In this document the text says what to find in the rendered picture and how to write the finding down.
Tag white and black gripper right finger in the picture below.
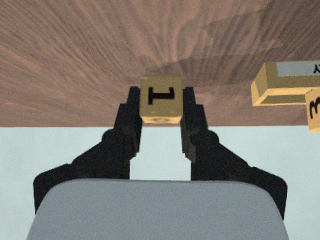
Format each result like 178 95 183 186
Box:
180 87 288 222

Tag yellow number cube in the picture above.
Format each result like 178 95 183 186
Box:
305 89 320 132
139 76 183 123

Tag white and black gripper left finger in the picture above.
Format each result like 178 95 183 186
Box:
33 86 143 215

